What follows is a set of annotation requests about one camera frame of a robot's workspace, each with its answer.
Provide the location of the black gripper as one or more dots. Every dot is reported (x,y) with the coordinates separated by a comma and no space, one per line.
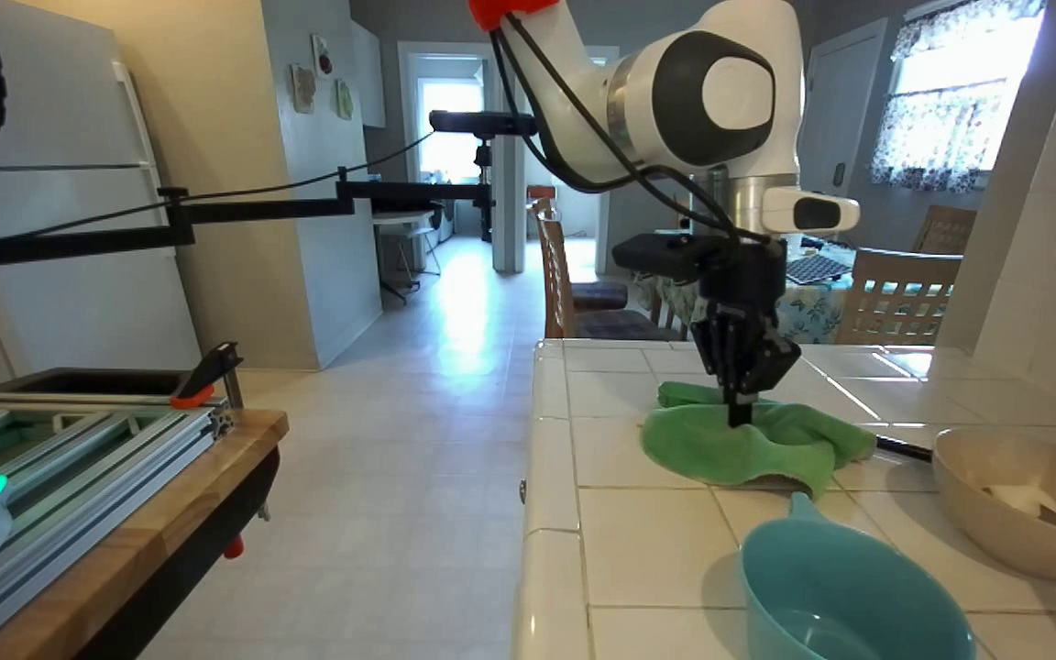
(738,330)

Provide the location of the green towel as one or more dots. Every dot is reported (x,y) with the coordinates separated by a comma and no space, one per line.
(695,437)

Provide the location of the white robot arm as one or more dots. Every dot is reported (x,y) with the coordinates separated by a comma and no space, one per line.
(711,108)

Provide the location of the wooden dining chair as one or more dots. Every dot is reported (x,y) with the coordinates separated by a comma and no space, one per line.
(897,297)

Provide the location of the blue plastic measuring cup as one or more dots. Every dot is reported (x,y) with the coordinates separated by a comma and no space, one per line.
(825,592)

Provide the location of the beige bowl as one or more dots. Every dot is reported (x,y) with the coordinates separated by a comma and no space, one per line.
(989,486)

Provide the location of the orange black clamp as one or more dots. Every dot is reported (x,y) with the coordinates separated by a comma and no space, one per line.
(198,382)

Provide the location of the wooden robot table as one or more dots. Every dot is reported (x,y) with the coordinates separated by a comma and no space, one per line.
(125,589)

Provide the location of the white refrigerator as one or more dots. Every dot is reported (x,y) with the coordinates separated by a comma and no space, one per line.
(73,146)

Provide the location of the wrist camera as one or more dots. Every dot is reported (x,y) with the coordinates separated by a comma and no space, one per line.
(673,254)

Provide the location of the black camera on boom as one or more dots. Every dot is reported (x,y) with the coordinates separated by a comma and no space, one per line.
(480,121)

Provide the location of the aluminium frame rails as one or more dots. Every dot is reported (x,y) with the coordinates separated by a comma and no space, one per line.
(78,471)

